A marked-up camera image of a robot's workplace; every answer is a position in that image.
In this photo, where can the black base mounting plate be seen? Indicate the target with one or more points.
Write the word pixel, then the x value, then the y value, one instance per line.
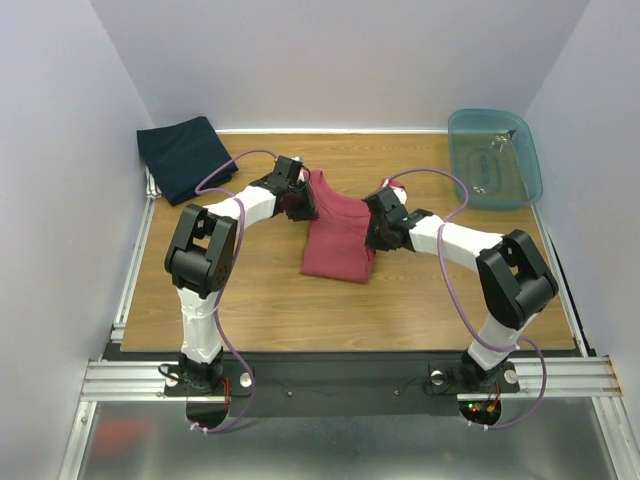
pixel 270 385

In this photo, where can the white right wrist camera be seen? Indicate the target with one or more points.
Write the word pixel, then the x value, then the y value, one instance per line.
pixel 397 188

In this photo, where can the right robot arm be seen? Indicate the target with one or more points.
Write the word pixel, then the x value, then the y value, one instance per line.
pixel 516 281

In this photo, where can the folded navy tank top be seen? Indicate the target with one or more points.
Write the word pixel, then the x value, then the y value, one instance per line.
pixel 178 157

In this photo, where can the teal plastic bin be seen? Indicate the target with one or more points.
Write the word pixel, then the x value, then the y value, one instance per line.
pixel 492 152

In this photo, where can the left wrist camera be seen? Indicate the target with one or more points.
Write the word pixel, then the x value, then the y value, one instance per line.
pixel 302 175

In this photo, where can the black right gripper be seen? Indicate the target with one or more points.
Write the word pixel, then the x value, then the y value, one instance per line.
pixel 377 232

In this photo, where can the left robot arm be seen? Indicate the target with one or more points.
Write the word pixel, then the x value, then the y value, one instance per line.
pixel 202 253

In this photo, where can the aluminium frame rail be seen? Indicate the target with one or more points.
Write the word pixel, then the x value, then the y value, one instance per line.
pixel 566 378

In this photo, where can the maroon tank top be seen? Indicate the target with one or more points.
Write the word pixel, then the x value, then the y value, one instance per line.
pixel 336 245

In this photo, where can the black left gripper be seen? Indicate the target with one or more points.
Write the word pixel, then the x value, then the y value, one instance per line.
pixel 309 211

